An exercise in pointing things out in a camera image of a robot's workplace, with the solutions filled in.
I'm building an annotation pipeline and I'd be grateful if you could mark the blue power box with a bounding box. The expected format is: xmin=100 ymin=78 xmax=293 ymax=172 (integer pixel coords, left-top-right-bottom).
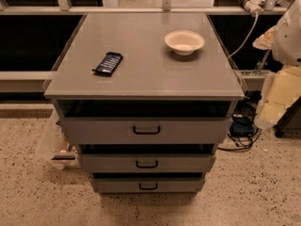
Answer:
xmin=230 ymin=121 xmax=255 ymax=137

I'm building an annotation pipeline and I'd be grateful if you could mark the clear plastic storage bin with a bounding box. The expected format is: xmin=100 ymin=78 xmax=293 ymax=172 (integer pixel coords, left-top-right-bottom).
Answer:
xmin=35 ymin=111 xmax=80 ymax=170

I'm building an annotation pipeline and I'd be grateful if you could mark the black cable bundle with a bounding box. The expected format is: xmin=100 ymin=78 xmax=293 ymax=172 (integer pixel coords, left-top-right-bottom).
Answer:
xmin=217 ymin=91 xmax=263 ymax=153

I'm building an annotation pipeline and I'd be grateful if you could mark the white power cable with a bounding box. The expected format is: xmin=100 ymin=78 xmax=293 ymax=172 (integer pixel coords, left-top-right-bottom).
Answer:
xmin=227 ymin=10 xmax=260 ymax=60

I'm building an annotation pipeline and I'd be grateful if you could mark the dark blue snack bar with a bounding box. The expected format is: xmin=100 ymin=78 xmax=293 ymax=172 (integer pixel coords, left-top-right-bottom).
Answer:
xmin=92 ymin=52 xmax=123 ymax=76

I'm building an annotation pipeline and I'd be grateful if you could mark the grey top drawer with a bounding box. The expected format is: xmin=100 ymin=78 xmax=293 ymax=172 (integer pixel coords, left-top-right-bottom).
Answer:
xmin=60 ymin=118 xmax=232 ymax=145

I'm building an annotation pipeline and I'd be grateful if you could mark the diagonal metal rod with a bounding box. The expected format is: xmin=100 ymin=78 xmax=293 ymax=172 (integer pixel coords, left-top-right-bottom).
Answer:
xmin=252 ymin=50 xmax=271 ymax=76

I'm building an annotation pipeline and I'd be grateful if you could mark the grey drawer cabinet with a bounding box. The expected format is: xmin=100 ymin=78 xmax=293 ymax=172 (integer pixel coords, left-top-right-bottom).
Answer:
xmin=45 ymin=13 xmax=244 ymax=181

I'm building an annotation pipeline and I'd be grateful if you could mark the white power strip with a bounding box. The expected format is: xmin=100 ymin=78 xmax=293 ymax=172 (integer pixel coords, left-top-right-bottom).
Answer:
xmin=237 ymin=0 xmax=265 ymax=15

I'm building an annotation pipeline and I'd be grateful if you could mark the grey bottom drawer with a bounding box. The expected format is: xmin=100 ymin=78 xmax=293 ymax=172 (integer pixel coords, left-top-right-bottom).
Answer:
xmin=91 ymin=178 xmax=205 ymax=194

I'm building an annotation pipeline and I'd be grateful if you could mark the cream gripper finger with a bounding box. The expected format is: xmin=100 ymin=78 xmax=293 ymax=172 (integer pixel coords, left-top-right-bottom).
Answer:
xmin=254 ymin=66 xmax=301 ymax=129
xmin=253 ymin=26 xmax=275 ymax=50

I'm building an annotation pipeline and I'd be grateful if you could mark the dark cabinet at right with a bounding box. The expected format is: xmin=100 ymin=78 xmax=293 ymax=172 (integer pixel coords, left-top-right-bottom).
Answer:
xmin=275 ymin=98 xmax=301 ymax=137

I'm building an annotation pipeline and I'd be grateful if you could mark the white paper bowl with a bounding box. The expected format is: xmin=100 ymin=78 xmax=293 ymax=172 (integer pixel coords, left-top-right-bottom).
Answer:
xmin=165 ymin=30 xmax=205 ymax=56

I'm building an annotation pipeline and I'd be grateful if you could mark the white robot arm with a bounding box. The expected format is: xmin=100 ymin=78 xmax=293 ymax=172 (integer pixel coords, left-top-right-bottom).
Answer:
xmin=253 ymin=0 xmax=301 ymax=129

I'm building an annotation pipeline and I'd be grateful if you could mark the grey drawer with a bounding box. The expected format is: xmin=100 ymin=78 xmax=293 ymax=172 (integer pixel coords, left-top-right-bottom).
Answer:
xmin=91 ymin=178 xmax=205 ymax=194
xmin=60 ymin=118 xmax=232 ymax=145
xmin=81 ymin=153 xmax=215 ymax=173

